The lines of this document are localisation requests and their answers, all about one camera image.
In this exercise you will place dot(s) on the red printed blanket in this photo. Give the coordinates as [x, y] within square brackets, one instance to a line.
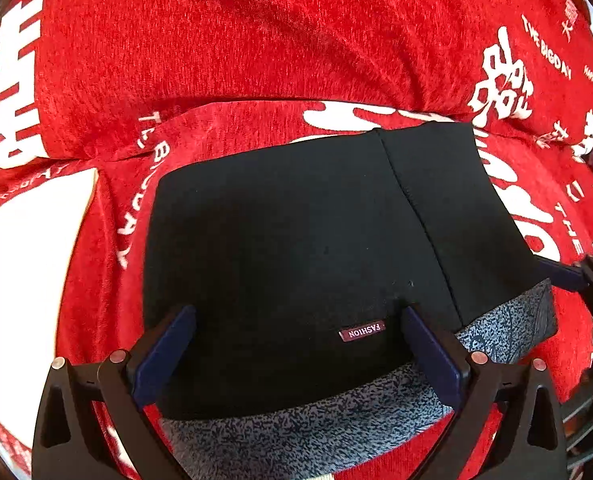
[94, 310]

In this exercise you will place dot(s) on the black pants with grey waistband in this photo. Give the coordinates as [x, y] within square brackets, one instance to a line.
[286, 240]

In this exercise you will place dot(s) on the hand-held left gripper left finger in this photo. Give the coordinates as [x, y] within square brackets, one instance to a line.
[164, 360]

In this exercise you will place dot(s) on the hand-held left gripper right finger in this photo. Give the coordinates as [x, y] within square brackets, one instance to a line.
[429, 355]

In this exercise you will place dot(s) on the red printed cushion cover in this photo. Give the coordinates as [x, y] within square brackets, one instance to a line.
[226, 35]

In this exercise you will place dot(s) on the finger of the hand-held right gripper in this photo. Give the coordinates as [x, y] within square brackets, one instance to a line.
[561, 275]

